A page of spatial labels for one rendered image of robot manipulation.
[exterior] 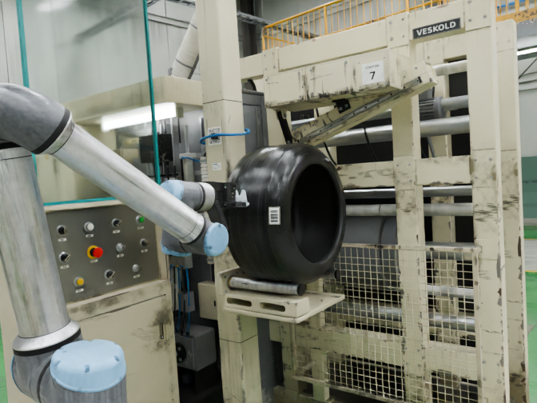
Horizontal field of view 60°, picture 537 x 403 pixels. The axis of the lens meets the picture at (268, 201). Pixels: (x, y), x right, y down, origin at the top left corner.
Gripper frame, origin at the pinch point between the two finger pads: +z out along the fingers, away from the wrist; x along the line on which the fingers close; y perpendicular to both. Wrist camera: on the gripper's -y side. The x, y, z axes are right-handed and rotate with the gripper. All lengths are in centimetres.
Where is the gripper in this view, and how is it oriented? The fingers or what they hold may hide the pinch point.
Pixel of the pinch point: (245, 205)
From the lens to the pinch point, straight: 164.4
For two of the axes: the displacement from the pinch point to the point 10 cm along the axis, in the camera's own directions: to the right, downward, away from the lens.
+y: 0.1, -10.0, 0.4
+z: 6.0, 0.4, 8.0
